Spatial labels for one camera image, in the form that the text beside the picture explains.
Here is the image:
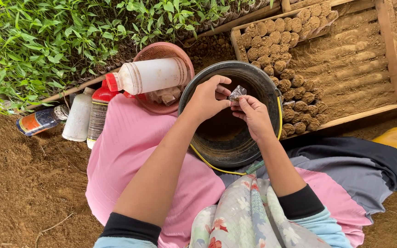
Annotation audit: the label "pink plastic basket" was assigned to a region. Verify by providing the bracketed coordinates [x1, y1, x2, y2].
[132, 42, 196, 115]

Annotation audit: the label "group of soil-filled bags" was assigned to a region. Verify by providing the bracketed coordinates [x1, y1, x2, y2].
[239, 3, 339, 140]

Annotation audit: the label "person's left hand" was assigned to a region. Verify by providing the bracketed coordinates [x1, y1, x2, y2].
[189, 75, 233, 123]

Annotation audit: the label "beige packets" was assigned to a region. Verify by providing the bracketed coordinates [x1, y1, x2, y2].
[147, 85, 185, 106]

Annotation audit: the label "small clear plastic bag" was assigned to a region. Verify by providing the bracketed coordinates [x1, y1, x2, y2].
[228, 85, 247, 106]

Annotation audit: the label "blue and orange bottle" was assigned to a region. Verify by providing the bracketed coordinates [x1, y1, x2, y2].
[16, 104, 70, 137]

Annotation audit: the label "person's right hand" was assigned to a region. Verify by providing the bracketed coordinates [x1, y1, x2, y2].
[230, 95, 275, 142]

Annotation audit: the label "black plastic bucket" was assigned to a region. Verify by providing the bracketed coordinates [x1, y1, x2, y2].
[178, 61, 284, 169]

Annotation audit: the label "white bottle with red cap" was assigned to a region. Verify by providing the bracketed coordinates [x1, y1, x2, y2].
[105, 57, 188, 96]

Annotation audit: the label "pink skirt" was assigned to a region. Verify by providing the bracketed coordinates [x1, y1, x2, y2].
[85, 93, 373, 248]

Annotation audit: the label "bed of green seedlings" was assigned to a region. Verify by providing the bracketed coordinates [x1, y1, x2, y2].
[0, 0, 279, 115]

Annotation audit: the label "plain white bottle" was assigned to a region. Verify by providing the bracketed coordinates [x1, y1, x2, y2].
[62, 87, 96, 142]

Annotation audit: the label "green cord grip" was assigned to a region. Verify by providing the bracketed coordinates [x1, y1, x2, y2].
[245, 160, 265, 175]

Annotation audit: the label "floral cloth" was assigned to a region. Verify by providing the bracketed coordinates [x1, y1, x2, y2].
[188, 174, 334, 248]

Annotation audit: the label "yellow bucket cord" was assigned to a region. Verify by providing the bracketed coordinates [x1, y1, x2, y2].
[189, 96, 284, 176]

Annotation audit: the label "wooden frame with soil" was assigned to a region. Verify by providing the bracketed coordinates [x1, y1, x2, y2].
[230, 0, 397, 140]

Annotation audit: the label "dark grey cloth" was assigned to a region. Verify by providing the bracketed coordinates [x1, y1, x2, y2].
[219, 136, 397, 225]

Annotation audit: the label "dark label red cap bottle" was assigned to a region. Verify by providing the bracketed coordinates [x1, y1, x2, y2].
[86, 79, 120, 149]

